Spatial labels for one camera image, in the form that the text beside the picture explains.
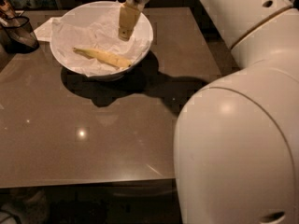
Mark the white crumpled paper liner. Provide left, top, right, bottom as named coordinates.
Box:
left=50, top=2, right=151, bottom=77

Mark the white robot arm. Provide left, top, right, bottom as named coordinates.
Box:
left=174, top=0, right=299, bottom=224

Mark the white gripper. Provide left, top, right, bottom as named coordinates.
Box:
left=119, top=0, right=150, bottom=41

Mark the white paper sheet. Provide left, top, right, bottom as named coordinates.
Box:
left=34, top=17, right=61, bottom=42

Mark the white bowl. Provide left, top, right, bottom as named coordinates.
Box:
left=49, top=1, right=154, bottom=82

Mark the black mesh basket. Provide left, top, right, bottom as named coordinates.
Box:
left=0, top=16, right=39, bottom=53

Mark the yellow banana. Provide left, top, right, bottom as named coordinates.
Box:
left=72, top=48, right=132, bottom=68

